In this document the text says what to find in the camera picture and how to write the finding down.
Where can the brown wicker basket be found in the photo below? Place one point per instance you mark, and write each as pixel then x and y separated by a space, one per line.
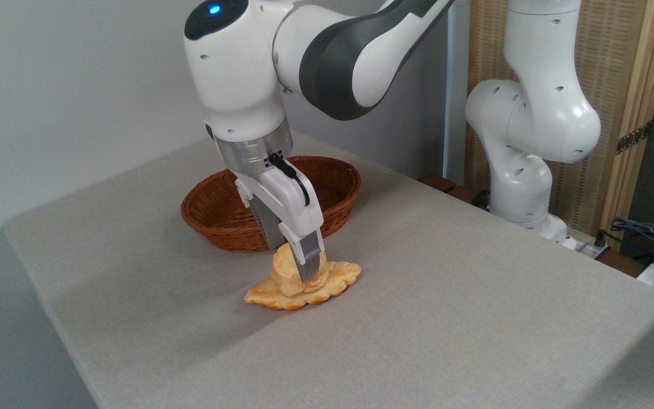
pixel 213 216

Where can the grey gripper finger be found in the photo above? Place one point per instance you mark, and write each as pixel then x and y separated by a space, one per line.
pixel 267 227
pixel 309 255

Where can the metal screen hinge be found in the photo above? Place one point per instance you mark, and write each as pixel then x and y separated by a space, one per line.
pixel 632 138

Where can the golden flaky bread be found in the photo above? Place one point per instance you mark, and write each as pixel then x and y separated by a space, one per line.
pixel 273 295

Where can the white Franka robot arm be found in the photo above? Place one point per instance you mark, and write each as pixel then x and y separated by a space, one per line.
pixel 236 74

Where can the white vertical pole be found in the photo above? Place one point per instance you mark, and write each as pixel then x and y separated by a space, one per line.
pixel 455 113

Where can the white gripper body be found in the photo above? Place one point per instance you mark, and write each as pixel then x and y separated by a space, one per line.
pixel 287 199

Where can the woven wooden folding screen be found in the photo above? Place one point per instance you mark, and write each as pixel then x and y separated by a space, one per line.
pixel 616 68

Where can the dark brown wooden ledge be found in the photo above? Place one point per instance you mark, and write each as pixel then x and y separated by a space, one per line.
pixel 446 186

